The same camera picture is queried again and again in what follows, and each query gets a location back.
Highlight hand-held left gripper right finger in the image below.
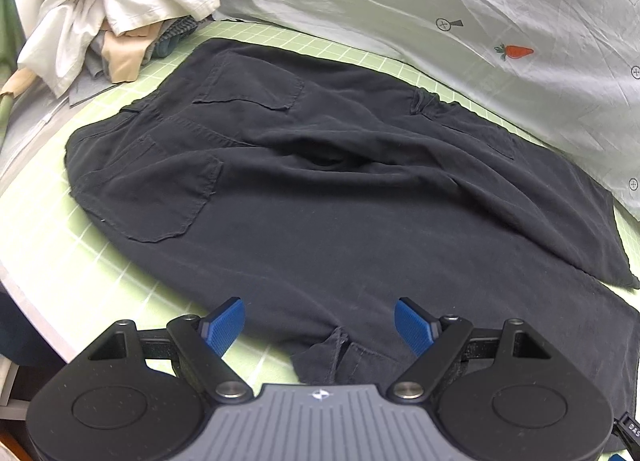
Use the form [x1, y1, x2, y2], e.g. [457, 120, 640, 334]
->
[386, 298, 554, 402]

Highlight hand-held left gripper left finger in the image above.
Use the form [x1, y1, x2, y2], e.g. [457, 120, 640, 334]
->
[74, 297, 251, 400]

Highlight black pants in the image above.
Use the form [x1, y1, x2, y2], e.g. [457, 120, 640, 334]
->
[65, 38, 640, 434]

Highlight green grid cutting mat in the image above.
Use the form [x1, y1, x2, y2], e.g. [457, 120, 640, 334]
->
[0, 18, 640, 387]

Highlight grey cloth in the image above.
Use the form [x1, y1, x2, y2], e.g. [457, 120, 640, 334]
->
[0, 72, 121, 176]

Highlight beige garment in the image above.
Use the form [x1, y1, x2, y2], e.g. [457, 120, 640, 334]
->
[0, 16, 166, 98]

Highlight grey-blue garment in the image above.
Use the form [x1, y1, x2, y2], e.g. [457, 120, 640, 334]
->
[150, 16, 198, 59]

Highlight white printed bed sheet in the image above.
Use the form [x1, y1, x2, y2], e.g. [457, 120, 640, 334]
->
[197, 0, 640, 222]

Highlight white shirt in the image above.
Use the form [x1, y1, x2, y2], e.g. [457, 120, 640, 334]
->
[17, 0, 222, 98]

